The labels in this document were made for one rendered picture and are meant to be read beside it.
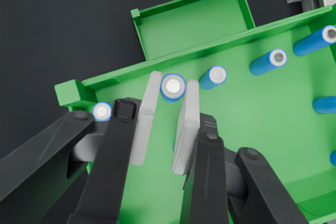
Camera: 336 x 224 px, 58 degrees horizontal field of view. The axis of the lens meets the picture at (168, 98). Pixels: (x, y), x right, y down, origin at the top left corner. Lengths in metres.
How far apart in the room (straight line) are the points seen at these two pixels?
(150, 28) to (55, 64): 0.28
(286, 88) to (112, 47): 0.58
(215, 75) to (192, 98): 0.12
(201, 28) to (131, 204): 0.61
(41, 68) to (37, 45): 0.07
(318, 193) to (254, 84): 0.14
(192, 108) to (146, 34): 0.70
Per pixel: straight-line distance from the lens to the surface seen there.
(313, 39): 0.34
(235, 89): 0.36
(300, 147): 0.38
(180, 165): 0.15
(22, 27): 0.94
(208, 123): 0.17
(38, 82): 0.89
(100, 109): 0.29
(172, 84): 0.20
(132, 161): 0.16
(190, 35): 0.86
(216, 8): 0.89
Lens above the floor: 0.83
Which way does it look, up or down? 86 degrees down
